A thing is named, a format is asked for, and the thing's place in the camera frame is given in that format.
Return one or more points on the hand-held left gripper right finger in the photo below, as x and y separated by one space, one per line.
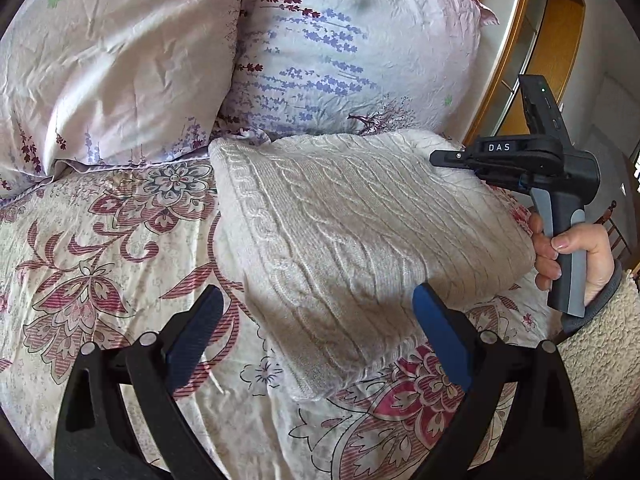
442 335

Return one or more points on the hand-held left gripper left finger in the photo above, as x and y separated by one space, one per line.
197 332

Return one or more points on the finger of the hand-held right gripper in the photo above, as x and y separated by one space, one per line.
450 158

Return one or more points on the person's right forearm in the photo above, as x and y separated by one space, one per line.
600 360

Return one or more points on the person's right hand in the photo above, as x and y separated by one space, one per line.
597 255

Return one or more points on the wooden cabinet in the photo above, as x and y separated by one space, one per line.
492 95

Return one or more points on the wooden spindle chair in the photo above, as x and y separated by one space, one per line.
617 235

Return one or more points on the floral bedspread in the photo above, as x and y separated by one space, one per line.
100 260

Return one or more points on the lavender print pillow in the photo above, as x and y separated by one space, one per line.
360 50

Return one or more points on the pale pink floral pillow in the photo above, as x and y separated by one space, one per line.
125 60

